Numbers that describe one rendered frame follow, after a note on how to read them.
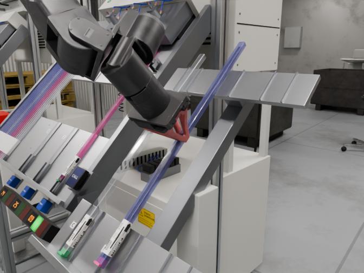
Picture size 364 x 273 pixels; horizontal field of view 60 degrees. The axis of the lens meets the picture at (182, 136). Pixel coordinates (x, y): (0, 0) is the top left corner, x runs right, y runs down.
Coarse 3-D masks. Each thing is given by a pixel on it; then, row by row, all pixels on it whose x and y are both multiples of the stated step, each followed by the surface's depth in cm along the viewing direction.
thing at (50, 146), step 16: (32, 128) 110; (48, 128) 104; (64, 128) 98; (32, 144) 103; (48, 144) 98; (64, 144) 93; (80, 144) 88; (96, 144) 84; (16, 160) 102; (32, 160) 96; (48, 160) 92; (64, 160) 88; (80, 160) 84; (32, 176) 91; (48, 176) 87; (64, 192) 79
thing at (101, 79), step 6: (102, 24) 135; (108, 24) 132; (186, 30) 96; (174, 42) 95; (168, 48) 95; (162, 54) 95; (168, 54) 93; (162, 60) 93; (78, 78) 115; (84, 78) 113; (96, 78) 107; (102, 78) 106; (108, 84) 103
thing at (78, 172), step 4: (76, 168) 74; (80, 168) 74; (76, 172) 74; (80, 172) 73; (72, 176) 74; (76, 176) 73; (80, 176) 72; (68, 180) 73; (72, 180) 73; (76, 180) 72; (72, 184) 72
